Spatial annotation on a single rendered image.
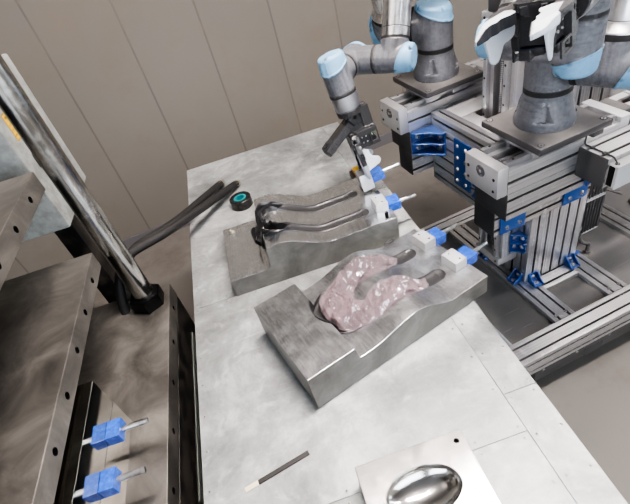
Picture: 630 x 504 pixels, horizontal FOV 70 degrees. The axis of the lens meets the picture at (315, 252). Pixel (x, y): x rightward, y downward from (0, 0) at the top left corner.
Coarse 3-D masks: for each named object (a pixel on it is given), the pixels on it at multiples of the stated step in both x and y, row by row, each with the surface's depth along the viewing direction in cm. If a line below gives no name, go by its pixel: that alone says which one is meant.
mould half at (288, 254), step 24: (336, 192) 141; (360, 192) 138; (288, 216) 131; (312, 216) 134; (336, 216) 132; (384, 216) 126; (240, 240) 138; (264, 240) 124; (288, 240) 121; (312, 240) 124; (336, 240) 125; (360, 240) 127; (384, 240) 129; (240, 264) 129; (264, 264) 127; (288, 264) 126; (312, 264) 128; (240, 288) 127
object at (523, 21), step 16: (528, 0) 62; (544, 0) 60; (576, 0) 66; (528, 16) 62; (576, 16) 67; (528, 32) 64; (560, 32) 63; (576, 32) 69; (512, 48) 66; (528, 48) 65; (544, 48) 63; (560, 48) 62
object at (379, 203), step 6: (372, 198) 129; (378, 198) 129; (384, 198) 128; (390, 198) 130; (396, 198) 129; (402, 198) 130; (408, 198) 130; (372, 204) 130; (378, 204) 127; (384, 204) 127; (390, 204) 128; (396, 204) 128; (378, 210) 128; (384, 210) 128
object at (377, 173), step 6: (378, 168) 136; (384, 168) 136; (390, 168) 136; (360, 174) 134; (372, 174) 134; (378, 174) 134; (384, 174) 135; (360, 180) 134; (366, 180) 134; (372, 180) 135; (378, 180) 135; (360, 186) 139; (366, 186) 135; (372, 186) 136
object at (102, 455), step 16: (80, 400) 92; (96, 400) 94; (80, 416) 88; (96, 416) 92; (112, 416) 98; (80, 432) 86; (96, 432) 90; (128, 432) 103; (80, 448) 83; (96, 448) 88; (112, 448) 94; (128, 448) 100; (64, 464) 81; (80, 464) 81; (96, 464) 86; (112, 464) 92; (64, 480) 79; (80, 480) 80; (96, 480) 84; (64, 496) 77; (80, 496) 78; (96, 496) 83; (112, 496) 88
